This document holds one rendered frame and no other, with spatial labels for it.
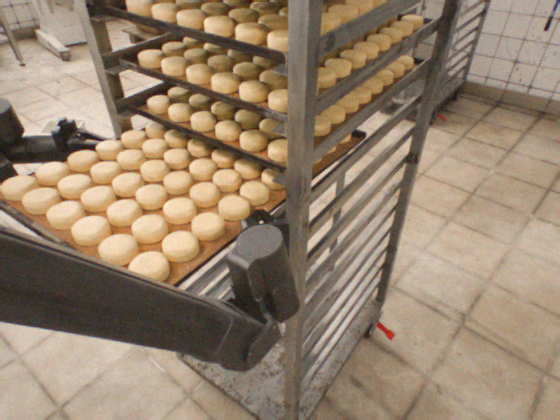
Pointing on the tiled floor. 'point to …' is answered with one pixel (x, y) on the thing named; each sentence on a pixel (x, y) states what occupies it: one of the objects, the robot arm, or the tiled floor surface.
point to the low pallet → (138, 34)
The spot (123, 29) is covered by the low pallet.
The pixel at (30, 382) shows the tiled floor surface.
